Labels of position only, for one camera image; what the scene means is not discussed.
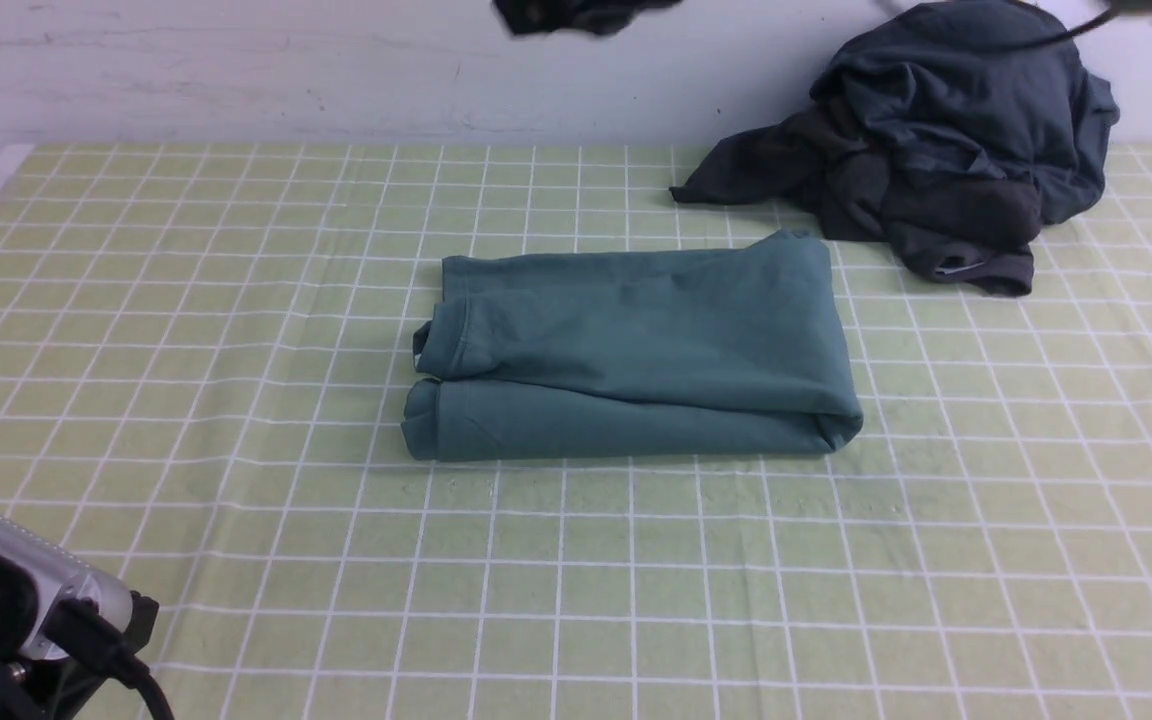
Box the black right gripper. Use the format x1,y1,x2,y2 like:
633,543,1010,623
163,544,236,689
492,0,681,37

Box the green long-sleeve shirt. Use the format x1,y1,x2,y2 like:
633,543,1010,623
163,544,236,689
401,232,864,462

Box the green checkered tablecloth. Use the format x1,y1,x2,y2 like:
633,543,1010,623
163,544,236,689
0,143,1152,719

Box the dark blue-grey crumpled garment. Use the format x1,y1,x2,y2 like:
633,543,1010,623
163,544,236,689
810,1,1120,225

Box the dark charcoal crumpled garment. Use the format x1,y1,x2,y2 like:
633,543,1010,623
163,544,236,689
669,100,1041,300

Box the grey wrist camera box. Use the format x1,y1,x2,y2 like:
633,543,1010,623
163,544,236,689
0,515,134,661

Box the black camera cable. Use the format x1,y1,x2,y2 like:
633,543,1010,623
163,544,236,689
41,598,177,720

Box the black hanging robot cable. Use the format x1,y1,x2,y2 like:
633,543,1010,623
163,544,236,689
876,0,1152,51

